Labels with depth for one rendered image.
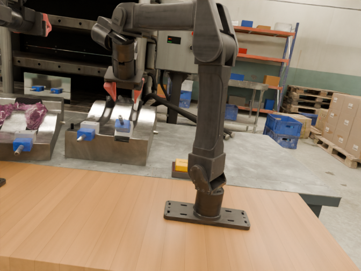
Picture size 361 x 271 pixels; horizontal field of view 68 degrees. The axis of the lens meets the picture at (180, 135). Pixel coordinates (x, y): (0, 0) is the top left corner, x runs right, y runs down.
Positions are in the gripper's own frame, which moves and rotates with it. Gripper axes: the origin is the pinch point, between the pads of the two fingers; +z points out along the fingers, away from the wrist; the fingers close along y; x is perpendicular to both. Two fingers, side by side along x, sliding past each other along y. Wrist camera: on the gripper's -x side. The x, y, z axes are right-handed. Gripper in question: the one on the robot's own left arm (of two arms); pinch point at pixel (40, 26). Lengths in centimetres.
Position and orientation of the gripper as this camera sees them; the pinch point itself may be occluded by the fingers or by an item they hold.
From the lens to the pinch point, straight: 107.9
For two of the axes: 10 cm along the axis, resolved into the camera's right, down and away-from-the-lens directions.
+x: -1.3, 9.6, 2.4
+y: -9.9, -1.3, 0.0
